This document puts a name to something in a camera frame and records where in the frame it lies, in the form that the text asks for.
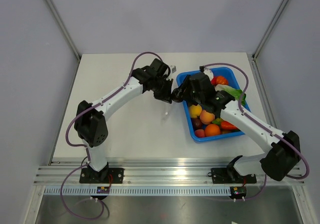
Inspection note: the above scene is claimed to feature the black eggplant toy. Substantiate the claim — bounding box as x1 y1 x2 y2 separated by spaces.
171 87 183 103

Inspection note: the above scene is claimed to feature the clear zip top bag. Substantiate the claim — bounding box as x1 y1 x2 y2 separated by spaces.
161 102 173 120

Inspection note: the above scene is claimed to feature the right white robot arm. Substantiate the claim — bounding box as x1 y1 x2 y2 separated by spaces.
172 72 301 182

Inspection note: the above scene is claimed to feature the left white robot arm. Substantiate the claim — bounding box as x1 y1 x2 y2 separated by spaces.
74 58 173 184

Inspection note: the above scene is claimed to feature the orange persimmon toy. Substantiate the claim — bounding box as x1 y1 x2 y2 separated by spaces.
215 75 229 86

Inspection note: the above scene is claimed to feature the dark purple plum toy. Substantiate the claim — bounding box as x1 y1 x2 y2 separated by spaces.
191 118 203 130

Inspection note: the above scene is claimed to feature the green cabbage toy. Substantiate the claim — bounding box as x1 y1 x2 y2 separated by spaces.
215 84 246 105

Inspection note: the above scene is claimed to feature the orange fruit toy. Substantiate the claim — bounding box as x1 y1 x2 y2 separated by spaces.
204 123 221 137

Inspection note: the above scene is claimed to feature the red carrot toy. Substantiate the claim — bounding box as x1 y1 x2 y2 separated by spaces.
220 121 238 131

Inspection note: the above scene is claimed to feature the small pink peach toy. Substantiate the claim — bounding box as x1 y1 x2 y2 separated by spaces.
194 129 206 138

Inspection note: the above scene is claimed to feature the blue plastic bin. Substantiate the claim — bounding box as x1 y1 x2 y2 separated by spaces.
176 67 245 143

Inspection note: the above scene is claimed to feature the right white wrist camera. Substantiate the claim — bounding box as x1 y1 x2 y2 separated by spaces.
203 68 214 80

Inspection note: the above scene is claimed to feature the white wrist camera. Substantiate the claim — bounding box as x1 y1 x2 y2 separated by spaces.
169 65 177 74
203 68 214 80

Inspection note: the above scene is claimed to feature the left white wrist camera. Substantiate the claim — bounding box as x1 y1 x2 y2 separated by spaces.
169 65 177 74

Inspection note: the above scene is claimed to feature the aluminium mounting rail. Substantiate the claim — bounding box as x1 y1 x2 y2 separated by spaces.
33 157 306 186

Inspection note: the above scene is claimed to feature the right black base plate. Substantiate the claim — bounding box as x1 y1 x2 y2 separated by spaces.
208 167 257 184

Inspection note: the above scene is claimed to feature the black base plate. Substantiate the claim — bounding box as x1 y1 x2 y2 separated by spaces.
208 167 257 184
79 167 124 184

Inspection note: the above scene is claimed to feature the white slotted cable duct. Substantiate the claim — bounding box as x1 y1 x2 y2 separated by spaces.
44 186 231 197

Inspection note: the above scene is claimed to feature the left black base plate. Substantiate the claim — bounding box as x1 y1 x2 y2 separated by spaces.
79 167 124 184

